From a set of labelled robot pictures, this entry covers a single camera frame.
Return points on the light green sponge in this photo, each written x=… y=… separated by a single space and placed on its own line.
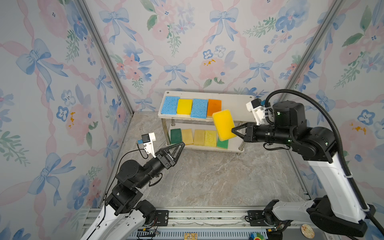
x=223 y=144

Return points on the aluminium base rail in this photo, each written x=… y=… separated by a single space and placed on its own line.
x=212 y=224

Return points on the orange sponge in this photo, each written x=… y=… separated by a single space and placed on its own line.
x=214 y=106

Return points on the white two-tier metal shelf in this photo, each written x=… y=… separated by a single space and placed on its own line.
x=235 y=103

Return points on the blue sponge back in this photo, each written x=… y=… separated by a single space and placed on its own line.
x=170 y=105

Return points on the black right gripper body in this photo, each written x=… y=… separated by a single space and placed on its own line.
x=267 y=134

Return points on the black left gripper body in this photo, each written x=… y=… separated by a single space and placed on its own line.
x=154 y=167

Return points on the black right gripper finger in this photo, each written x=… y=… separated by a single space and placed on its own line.
x=238 y=134
x=240 y=128

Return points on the blue sponge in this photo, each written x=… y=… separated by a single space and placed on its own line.
x=170 y=105
x=199 y=109

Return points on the small yellow sponge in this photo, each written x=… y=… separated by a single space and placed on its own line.
x=184 y=106

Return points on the dark green scouring sponge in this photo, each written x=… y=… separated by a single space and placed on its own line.
x=176 y=136

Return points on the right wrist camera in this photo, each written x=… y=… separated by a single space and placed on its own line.
x=257 y=109

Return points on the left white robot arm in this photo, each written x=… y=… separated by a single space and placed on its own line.
x=124 y=210

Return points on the bright yellow porous sponge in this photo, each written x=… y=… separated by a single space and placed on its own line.
x=210 y=138

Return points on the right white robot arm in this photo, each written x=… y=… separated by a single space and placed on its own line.
x=333 y=207

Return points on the blue sponge front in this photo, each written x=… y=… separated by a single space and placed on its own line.
x=199 y=109

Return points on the round wooden disc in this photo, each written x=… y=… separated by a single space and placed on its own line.
x=307 y=231

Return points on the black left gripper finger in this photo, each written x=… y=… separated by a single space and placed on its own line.
x=173 y=159
x=175 y=149

